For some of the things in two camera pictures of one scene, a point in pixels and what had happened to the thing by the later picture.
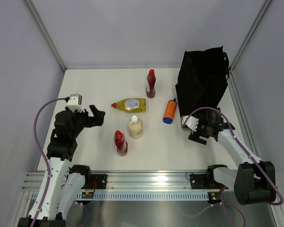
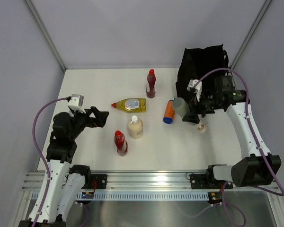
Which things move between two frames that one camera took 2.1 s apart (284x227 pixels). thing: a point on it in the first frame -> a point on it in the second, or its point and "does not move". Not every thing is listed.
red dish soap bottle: [151, 78] does not move
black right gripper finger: [196, 138] -> [191, 117]
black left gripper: [97, 120] does not move
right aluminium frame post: [263, 10] does not move
